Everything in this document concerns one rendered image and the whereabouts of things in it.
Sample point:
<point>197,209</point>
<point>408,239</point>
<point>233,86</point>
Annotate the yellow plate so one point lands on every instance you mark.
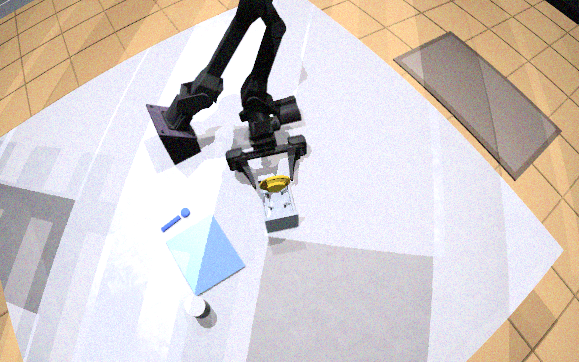
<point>275,183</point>

